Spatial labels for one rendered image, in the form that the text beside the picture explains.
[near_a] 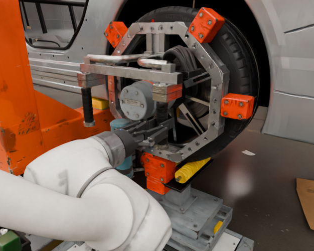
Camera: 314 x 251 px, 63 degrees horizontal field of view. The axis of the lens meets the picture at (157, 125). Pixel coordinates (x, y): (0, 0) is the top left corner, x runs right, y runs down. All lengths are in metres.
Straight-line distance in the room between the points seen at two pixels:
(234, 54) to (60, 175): 0.69
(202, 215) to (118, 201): 0.98
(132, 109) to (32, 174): 0.51
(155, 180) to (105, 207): 0.79
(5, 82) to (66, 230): 0.84
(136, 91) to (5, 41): 0.52
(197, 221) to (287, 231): 0.63
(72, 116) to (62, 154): 0.82
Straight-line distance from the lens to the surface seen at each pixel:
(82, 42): 1.48
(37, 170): 0.50
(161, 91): 0.73
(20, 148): 1.19
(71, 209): 0.35
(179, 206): 1.38
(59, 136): 1.28
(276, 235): 1.71
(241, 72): 0.94
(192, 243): 1.34
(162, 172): 1.12
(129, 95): 0.91
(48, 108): 1.24
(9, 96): 1.13
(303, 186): 2.20
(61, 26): 3.67
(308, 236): 1.79
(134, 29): 1.05
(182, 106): 1.09
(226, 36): 0.96
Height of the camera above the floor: 1.10
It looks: 21 degrees down
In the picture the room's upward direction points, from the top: straight up
